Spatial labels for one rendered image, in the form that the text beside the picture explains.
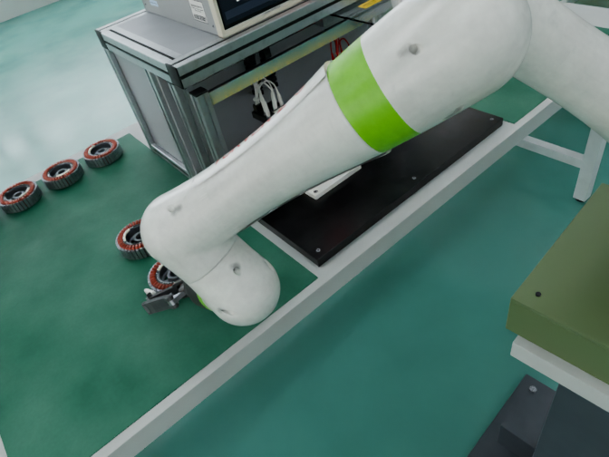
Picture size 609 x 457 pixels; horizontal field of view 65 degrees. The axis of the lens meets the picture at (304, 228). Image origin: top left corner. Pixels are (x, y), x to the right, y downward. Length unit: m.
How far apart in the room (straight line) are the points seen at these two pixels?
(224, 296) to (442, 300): 1.29
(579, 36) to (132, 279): 0.92
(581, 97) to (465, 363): 1.15
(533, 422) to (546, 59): 1.18
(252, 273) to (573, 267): 0.52
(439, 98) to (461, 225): 1.69
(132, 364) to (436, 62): 0.76
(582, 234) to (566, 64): 0.34
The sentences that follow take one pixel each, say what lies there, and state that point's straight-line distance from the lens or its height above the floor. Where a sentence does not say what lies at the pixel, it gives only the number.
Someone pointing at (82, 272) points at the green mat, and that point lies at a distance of 1.22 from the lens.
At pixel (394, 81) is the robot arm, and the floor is 1.26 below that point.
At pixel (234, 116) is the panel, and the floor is 0.87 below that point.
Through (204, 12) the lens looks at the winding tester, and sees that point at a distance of 1.13.
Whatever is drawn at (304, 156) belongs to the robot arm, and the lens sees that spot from 0.52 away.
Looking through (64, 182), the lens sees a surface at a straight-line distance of 1.54.
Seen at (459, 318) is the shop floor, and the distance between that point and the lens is 1.82.
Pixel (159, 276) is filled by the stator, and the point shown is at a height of 0.78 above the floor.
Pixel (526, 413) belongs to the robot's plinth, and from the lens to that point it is 1.65.
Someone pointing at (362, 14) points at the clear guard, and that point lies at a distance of 1.21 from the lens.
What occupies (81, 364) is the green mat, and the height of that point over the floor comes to 0.75.
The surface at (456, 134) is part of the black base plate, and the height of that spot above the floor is 0.77.
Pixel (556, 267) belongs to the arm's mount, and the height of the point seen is 0.83.
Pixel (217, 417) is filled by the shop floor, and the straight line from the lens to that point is 1.74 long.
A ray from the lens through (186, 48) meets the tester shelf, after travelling 1.10.
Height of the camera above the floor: 1.48
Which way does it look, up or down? 42 degrees down
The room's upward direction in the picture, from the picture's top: 14 degrees counter-clockwise
